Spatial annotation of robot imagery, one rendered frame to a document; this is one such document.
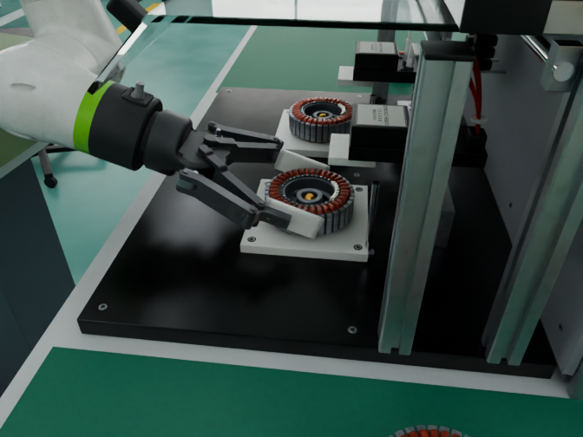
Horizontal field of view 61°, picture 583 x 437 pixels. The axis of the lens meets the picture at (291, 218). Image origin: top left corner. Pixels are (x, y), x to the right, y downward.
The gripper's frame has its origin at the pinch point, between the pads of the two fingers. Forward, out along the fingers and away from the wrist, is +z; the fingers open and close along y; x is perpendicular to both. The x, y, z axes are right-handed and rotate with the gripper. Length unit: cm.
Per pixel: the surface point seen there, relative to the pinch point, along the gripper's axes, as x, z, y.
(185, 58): 115, -78, 286
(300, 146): 3.5, -1.8, 17.6
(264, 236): 4.1, -3.7, -5.6
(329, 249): 1.4, 3.8, -7.1
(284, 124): 4.7, -5.2, 25.4
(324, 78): 6, 0, 57
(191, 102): 106, -53, 211
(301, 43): 9, -7, 81
